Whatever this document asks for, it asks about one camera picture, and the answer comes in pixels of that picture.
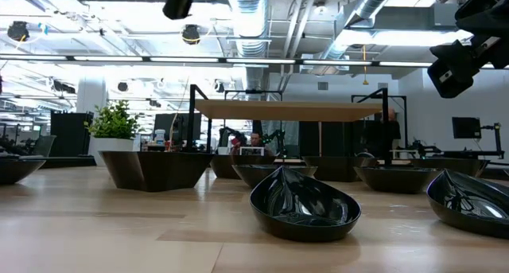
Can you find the grey wall vent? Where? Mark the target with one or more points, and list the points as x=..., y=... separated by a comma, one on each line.
x=323, y=86
x=382, y=85

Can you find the black low desk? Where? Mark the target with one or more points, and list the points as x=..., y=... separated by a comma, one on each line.
x=473, y=154

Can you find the person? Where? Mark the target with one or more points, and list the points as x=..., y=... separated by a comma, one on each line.
x=387, y=133
x=255, y=139

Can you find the large black monitor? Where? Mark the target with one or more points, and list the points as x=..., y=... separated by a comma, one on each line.
x=177, y=125

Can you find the long ceiling light rail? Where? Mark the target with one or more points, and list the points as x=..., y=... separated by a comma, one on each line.
x=183, y=59

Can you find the grey chair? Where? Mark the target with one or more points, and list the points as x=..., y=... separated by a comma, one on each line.
x=43, y=145

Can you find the small black monitor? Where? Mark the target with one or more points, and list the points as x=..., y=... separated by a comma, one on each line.
x=466, y=127

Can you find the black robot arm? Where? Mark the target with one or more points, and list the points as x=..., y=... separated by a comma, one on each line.
x=280, y=137
x=421, y=149
x=227, y=133

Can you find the green plant white pot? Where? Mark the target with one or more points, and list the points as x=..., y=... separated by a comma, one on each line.
x=113, y=122

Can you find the black leaf mini plate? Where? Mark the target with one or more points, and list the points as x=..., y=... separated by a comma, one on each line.
x=397, y=181
x=18, y=171
x=254, y=175

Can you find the wooden riser black legs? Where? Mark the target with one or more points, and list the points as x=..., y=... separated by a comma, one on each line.
x=286, y=110

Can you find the black teardrop mini plate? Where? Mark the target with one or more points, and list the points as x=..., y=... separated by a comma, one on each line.
x=469, y=209
x=302, y=205

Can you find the black monitor stand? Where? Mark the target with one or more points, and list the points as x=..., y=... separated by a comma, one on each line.
x=497, y=139

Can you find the black wavy square mini plate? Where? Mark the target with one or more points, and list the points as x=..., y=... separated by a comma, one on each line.
x=461, y=164
x=334, y=169
x=155, y=171
x=224, y=165

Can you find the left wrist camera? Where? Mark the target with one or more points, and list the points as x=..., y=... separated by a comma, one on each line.
x=177, y=2

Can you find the black cabinet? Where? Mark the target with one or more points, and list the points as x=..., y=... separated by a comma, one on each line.
x=71, y=133

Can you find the white jug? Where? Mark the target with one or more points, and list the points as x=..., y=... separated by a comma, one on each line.
x=160, y=137

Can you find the round ceiling fixture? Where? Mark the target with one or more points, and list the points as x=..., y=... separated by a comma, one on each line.
x=320, y=7

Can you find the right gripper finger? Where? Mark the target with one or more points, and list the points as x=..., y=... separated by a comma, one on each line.
x=479, y=4

